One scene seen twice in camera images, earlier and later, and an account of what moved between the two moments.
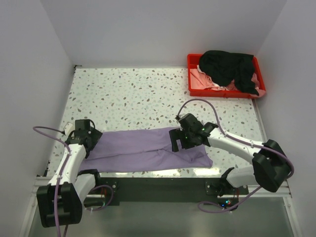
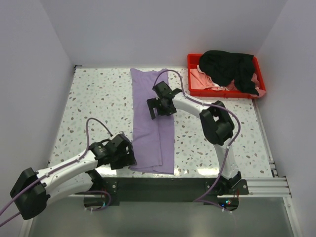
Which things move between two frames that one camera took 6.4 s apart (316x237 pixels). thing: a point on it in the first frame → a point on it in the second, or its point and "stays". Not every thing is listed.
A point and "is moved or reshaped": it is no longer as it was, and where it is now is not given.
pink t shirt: x=200 y=80 stays
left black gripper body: x=95 y=136 → x=122 y=159
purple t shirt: x=143 y=149 is moved or reshaped
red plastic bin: x=193 y=61 stays
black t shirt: x=222 y=67 stays
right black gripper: x=177 y=134 → x=153 y=102
